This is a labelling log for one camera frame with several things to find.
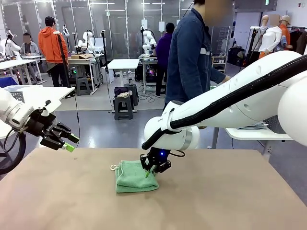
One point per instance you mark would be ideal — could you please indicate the person in purple hoodie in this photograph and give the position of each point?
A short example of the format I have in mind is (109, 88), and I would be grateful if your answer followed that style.
(164, 52)

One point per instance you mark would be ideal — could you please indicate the white background work table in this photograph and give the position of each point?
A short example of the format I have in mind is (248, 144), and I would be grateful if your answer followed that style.
(14, 63)

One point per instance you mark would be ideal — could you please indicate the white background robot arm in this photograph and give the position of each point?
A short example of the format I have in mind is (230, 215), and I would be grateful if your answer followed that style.
(147, 40)
(86, 42)
(12, 45)

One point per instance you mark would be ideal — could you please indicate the black luggage bags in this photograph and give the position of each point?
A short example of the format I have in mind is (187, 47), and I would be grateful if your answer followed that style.
(236, 56)

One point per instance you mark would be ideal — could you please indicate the dark clothes pile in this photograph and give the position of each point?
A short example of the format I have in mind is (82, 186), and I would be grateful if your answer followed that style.
(121, 91)

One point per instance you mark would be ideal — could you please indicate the wooden shoe shelf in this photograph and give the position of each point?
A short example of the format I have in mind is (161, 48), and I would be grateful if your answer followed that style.
(219, 63)

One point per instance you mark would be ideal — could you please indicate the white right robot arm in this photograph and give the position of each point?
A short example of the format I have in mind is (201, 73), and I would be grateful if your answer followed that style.
(251, 91)

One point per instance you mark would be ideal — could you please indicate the seated person gray jacket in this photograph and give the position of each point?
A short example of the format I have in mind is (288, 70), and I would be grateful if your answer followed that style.
(30, 49)

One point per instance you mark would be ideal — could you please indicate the mannequin white top orange pants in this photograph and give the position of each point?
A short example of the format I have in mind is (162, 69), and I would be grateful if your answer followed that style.
(271, 40)

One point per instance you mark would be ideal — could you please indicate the white side table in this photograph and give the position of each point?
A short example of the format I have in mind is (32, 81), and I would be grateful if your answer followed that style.
(251, 135)
(48, 94)

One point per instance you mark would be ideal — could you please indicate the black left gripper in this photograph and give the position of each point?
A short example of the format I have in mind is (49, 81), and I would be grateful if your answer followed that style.
(39, 124)

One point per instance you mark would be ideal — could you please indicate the person's right hand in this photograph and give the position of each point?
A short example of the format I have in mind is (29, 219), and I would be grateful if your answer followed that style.
(225, 80)

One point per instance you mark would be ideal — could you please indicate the person's right forearm denim sleeve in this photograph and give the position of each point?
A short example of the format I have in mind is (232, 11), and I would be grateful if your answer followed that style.
(216, 75)

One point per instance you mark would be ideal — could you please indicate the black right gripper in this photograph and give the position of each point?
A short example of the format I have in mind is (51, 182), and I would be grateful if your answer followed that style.
(159, 157)

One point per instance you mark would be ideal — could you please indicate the black tripod pole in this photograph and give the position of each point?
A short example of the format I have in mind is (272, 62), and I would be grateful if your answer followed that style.
(62, 57)
(104, 52)

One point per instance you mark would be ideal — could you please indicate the white wall panel box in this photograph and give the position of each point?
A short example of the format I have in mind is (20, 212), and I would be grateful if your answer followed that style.
(144, 24)
(161, 26)

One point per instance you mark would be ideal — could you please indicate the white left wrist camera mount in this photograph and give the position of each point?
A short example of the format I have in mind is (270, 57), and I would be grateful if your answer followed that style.
(44, 112)

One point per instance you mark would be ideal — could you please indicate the blue cloth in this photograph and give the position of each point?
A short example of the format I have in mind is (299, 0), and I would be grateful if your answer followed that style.
(7, 82)

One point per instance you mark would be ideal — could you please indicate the brown cardboard box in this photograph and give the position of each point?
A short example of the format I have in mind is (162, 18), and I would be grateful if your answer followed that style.
(81, 56)

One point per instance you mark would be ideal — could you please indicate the person in orange hoodie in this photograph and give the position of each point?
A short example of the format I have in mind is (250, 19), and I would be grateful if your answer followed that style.
(51, 45)

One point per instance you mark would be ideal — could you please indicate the gray plastic step stool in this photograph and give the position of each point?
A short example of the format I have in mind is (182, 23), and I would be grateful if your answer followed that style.
(83, 85)
(123, 107)
(133, 93)

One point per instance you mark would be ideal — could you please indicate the blue gray towel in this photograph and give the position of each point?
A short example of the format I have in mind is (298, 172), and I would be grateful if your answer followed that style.
(251, 125)

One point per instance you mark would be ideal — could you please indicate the rack of dark clothes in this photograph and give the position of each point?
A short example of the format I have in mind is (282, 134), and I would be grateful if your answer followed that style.
(298, 40)

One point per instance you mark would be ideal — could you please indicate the mannequin gray vest black pants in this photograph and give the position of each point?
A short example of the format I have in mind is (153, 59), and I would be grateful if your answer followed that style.
(253, 48)

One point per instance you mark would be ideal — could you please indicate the white standing desk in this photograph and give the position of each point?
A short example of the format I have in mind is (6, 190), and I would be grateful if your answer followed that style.
(123, 64)

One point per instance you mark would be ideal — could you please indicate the white desk with box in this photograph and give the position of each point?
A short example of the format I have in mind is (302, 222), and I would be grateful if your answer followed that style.
(81, 61)

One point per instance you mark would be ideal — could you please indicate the mannequin orange shirt beige hat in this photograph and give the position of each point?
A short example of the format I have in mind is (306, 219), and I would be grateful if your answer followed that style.
(285, 28)

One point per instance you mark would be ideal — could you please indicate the dark gray mesh basket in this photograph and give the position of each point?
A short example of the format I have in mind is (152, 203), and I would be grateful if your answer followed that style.
(18, 95)
(275, 124)

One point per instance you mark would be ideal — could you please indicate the person in denim jacket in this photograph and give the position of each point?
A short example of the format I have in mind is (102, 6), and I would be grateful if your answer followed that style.
(187, 60)

